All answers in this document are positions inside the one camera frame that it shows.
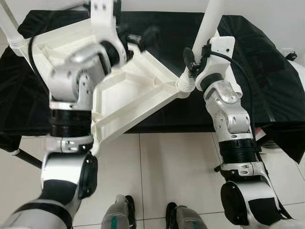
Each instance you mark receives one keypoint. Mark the grey robot right leg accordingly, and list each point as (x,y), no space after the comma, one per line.
(188,219)

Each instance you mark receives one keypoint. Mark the white round appliance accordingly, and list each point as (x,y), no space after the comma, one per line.
(300,76)

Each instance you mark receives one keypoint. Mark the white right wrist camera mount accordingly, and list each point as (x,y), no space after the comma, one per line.
(220,47)

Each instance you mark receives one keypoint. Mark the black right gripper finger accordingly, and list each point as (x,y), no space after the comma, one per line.
(190,57)

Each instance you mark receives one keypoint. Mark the white plastic table top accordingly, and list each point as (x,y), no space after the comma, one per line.
(143,90)

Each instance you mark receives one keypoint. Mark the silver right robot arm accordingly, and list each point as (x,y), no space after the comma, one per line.
(233,119)

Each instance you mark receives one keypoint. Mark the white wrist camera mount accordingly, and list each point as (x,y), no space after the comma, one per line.
(102,19)
(220,47)

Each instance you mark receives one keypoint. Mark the black tablecloth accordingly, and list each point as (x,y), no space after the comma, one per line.
(267,71)

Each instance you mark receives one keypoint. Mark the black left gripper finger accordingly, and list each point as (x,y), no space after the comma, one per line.
(150,37)

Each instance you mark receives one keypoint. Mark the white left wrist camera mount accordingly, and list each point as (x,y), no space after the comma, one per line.
(102,19)

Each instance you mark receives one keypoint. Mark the white plastic table leg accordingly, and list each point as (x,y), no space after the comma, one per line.
(212,19)
(9,28)

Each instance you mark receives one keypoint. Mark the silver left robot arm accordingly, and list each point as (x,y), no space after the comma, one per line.
(71,81)

